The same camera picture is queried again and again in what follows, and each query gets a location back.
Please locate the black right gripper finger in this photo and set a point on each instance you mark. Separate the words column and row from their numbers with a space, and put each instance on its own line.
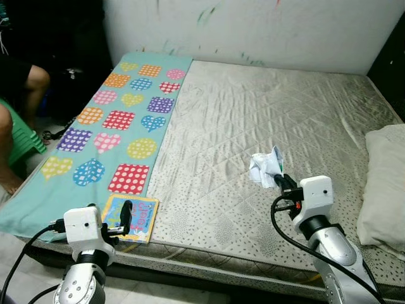
column 286, row 181

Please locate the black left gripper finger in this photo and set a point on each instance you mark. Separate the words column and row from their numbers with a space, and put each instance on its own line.
column 126, row 216

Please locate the white paper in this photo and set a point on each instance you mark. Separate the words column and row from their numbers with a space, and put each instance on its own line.
column 262, row 168

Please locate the white pillow with black lettering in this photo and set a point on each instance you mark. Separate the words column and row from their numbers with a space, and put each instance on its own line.
column 386, row 190

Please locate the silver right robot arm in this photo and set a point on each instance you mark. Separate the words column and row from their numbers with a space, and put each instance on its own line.
column 335, row 253

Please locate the yellow-edged blue children's book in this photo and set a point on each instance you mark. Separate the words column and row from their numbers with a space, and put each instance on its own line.
column 144, row 218

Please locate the grey quilted mattress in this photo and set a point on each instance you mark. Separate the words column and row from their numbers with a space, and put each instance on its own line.
column 266, row 120

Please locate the teal blanket with dotted shapes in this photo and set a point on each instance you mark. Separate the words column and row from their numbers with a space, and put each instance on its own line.
column 158, row 136

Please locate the green plastic stool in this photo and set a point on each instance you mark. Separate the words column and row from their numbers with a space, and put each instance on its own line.
column 25, row 136

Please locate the dark tufted headboard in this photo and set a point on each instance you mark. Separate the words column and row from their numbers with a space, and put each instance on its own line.
column 389, row 69

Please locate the seated person in dark shorts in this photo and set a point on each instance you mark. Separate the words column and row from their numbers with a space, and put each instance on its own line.
column 35, row 82

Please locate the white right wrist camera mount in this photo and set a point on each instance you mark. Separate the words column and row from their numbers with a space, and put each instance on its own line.
column 316, row 195

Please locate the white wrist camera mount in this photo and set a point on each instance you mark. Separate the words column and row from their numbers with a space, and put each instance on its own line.
column 82, row 225
column 316, row 195

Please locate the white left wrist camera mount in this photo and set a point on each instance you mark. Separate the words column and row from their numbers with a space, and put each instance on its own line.
column 82, row 225

